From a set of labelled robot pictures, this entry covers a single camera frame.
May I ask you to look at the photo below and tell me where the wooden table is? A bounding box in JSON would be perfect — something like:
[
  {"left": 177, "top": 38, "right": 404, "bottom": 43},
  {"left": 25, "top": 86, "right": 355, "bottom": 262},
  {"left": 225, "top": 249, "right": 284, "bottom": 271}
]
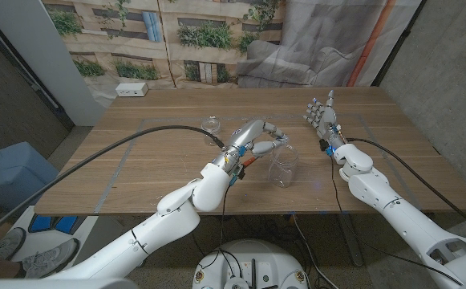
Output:
[{"left": 94, "top": 113, "right": 422, "bottom": 214}]

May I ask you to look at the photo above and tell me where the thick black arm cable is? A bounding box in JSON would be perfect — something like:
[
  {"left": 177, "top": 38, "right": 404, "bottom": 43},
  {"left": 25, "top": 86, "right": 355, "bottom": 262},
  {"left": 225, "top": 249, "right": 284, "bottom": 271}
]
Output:
[
  {"left": 346, "top": 137, "right": 466, "bottom": 238},
  {"left": 0, "top": 124, "right": 225, "bottom": 246}
]

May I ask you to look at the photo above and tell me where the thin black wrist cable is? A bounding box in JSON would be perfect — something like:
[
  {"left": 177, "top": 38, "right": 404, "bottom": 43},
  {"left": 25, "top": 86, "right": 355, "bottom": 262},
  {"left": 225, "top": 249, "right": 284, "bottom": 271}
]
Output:
[
  {"left": 330, "top": 155, "right": 464, "bottom": 287},
  {"left": 192, "top": 186, "right": 232, "bottom": 278}
]

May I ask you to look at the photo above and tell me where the printed fabric backdrop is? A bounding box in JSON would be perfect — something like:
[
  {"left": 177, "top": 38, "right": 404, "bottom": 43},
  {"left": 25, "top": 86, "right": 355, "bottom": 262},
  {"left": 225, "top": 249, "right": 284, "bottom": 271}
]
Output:
[{"left": 42, "top": 0, "right": 423, "bottom": 108}]

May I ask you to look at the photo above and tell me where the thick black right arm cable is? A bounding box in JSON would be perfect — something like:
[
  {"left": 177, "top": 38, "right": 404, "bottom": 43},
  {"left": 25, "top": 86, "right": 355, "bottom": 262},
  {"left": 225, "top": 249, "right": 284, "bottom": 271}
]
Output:
[{"left": 346, "top": 137, "right": 466, "bottom": 238}]

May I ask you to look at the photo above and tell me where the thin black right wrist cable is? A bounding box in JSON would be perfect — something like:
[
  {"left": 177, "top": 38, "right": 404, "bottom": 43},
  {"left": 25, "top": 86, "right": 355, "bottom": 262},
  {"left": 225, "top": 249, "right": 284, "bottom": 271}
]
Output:
[{"left": 330, "top": 155, "right": 464, "bottom": 287}]

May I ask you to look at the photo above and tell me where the white power strip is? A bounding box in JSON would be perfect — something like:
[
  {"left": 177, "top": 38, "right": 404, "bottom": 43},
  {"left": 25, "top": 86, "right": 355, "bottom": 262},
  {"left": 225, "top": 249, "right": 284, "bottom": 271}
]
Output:
[{"left": 115, "top": 82, "right": 149, "bottom": 98}]

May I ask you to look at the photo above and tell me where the white robot torso base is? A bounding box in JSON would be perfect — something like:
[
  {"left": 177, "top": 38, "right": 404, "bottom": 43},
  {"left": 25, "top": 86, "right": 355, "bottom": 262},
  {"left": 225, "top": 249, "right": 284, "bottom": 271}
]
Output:
[{"left": 192, "top": 239, "right": 309, "bottom": 289}]

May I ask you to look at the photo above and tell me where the blue grey storage bin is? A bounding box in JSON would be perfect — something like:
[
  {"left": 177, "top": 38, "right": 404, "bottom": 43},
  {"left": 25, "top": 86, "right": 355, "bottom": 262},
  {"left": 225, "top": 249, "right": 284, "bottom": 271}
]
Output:
[{"left": 0, "top": 140, "right": 59, "bottom": 218}]

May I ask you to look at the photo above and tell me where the grey sneaker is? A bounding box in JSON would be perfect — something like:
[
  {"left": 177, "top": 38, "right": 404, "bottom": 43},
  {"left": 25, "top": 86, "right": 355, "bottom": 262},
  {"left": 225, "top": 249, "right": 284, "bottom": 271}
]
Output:
[
  {"left": 19, "top": 238, "right": 80, "bottom": 278},
  {"left": 0, "top": 226, "right": 27, "bottom": 260}
]

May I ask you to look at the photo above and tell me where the white floor cable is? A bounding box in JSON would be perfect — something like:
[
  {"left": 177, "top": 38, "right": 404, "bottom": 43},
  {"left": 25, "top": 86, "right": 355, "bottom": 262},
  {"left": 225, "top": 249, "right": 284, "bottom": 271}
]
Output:
[{"left": 291, "top": 214, "right": 330, "bottom": 289}]

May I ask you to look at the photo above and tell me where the thin black left wrist cable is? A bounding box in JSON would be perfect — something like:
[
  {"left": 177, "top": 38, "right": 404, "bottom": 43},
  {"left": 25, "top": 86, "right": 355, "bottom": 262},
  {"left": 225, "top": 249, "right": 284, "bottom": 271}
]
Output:
[{"left": 192, "top": 186, "right": 232, "bottom": 278}]

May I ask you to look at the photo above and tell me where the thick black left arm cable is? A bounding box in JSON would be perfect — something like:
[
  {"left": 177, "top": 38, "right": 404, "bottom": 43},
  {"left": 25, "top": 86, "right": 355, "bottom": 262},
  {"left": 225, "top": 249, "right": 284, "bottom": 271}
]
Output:
[{"left": 0, "top": 124, "right": 225, "bottom": 246}]

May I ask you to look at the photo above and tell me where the small glass clasp jar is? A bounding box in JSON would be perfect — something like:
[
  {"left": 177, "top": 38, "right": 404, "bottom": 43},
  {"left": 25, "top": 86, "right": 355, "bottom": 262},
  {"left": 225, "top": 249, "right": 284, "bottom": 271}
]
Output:
[{"left": 201, "top": 116, "right": 223, "bottom": 147}]

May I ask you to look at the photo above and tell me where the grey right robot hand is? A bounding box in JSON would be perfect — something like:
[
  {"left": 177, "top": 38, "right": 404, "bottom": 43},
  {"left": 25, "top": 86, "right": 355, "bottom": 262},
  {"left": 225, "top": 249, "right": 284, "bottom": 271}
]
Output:
[{"left": 302, "top": 89, "right": 345, "bottom": 145}]

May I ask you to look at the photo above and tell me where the grey table leg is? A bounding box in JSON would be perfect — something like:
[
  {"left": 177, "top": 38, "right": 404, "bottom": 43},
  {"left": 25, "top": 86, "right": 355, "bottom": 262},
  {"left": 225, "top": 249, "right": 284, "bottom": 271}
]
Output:
[{"left": 338, "top": 213, "right": 364, "bottom": 268}]

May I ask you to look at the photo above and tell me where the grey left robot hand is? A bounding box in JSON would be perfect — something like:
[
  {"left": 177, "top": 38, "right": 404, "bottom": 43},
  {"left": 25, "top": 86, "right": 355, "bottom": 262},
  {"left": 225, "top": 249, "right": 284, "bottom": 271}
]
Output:
[{"left": 228, "top": 119, "right": 290, "bottom": 158}]

